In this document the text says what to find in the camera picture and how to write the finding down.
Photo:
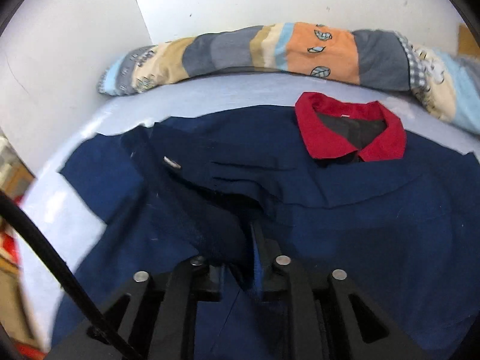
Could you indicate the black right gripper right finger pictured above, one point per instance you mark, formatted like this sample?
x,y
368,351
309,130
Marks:
x,y
328,316

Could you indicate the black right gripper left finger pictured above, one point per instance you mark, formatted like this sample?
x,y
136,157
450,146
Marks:
x,y
154,316

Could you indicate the navy work shirt red collar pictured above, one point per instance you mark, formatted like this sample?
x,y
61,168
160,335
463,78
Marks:
x,y
337,185

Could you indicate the striped patchwork rolled quilt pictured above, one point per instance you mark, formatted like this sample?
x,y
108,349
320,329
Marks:
x,y
446,86

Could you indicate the wooden headboard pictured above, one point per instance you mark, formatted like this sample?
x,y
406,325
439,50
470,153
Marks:
x,y
467,44

